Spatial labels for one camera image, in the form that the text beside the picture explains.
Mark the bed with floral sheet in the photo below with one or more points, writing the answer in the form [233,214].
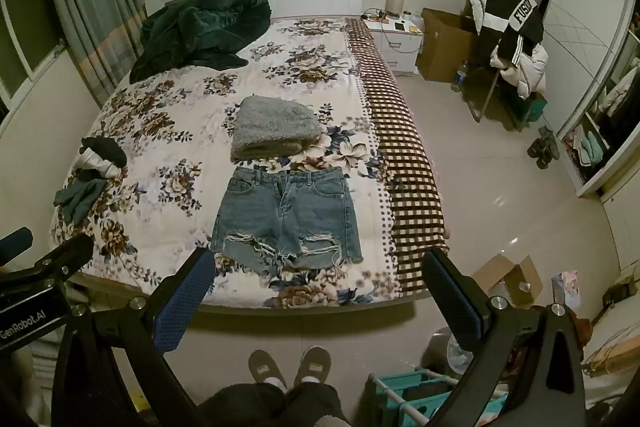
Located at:
[170,147]

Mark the white nightstand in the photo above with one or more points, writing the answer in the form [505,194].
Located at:
[397,49]

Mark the person's dark trouser legs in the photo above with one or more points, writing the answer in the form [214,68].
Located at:
[270,407]

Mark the grey tape roll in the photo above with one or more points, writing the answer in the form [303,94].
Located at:
[440,349]

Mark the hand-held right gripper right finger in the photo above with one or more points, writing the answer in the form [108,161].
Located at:
[462,307]

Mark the beige cylinder lamp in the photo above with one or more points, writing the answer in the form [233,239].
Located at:
[395,4]

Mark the window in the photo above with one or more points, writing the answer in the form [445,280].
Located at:
[25,37]

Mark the ripped denim short pants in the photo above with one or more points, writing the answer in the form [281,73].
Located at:
[285,217]

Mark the plastic water bottle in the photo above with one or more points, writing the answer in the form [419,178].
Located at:
[460,78]

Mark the grey green curtain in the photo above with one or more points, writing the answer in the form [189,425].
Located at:
[90,7]

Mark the chair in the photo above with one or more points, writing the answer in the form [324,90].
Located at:
[487,97]

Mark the small open cardboard box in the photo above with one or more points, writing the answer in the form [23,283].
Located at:
[505,279]

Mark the folded grey fluffy cloth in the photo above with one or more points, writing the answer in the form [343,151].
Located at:
[275,127]

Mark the pink and blue carton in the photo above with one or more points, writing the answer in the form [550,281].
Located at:
[567,289]

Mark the brown checked blanket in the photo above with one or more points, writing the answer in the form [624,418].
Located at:
[405,157]

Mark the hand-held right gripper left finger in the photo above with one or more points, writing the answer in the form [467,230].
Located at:
[184,304]

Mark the large cardboard box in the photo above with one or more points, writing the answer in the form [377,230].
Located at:
[442,47]

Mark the teal storage box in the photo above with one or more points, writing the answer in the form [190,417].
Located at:
[535,107]

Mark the person's grey right slipper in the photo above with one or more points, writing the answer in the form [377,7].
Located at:
[312,364]

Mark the person's grey slipper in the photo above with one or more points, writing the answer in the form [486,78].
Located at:
[265,369]
[312,364]

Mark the dark green blanket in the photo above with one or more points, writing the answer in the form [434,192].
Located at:
[195,32]

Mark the white padded jacket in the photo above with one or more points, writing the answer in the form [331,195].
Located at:
[530,74]

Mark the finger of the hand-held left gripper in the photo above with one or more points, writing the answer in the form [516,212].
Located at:
[60,257]
[15,243]

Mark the teal plastic rack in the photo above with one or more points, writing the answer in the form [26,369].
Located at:
[400,402]

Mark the person's grey left slipper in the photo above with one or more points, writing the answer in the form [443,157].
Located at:
[265,369]

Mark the black and white jacket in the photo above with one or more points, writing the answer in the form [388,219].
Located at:
[515,17]

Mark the black and white garment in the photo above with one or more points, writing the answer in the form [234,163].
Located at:
[107,152]

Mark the white wardrobe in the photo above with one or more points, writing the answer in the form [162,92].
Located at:
[580,32]

